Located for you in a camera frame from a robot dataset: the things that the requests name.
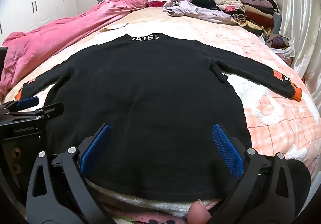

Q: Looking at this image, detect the person's right hand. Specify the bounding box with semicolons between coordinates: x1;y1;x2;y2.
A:
188;199;213;224

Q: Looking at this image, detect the plastic bag of clothes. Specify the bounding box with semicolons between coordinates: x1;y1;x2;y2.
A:
259;33;296;58

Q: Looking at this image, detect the lavender garment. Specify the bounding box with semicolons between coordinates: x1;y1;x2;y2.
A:
163;0;239;25

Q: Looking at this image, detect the white satin curtain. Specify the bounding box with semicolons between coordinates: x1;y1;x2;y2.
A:
273;0;321;104

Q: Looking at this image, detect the grey cloth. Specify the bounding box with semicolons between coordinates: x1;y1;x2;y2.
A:
272;12;282;34

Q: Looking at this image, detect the peach and white checked blanket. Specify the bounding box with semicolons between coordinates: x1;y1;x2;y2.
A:
5;22;321;217

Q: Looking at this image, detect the black crumpled garment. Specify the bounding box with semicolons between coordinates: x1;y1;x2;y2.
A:
192;0;219;10

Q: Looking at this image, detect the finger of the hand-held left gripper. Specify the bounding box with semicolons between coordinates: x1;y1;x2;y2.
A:
5;102;64;120
0;97;40;112

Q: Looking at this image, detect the stack of folded clothes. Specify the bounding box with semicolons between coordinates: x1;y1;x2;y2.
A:
213;0;280;36

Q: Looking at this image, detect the pink printed clothing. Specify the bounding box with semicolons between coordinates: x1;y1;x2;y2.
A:
110;210;191;224

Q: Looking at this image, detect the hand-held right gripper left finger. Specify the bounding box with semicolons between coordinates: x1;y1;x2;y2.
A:
26;124;112;224

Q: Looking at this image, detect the pink quilt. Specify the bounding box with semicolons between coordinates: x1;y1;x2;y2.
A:
0;0;148;99

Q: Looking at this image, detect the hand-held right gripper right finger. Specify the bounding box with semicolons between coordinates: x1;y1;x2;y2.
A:
212;124;298;224

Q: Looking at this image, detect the black sweater with orange patches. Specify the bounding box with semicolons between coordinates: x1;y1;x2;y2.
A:
21;33;303;203

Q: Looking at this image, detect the red cloth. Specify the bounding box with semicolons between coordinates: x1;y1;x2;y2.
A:
148;0;171;8

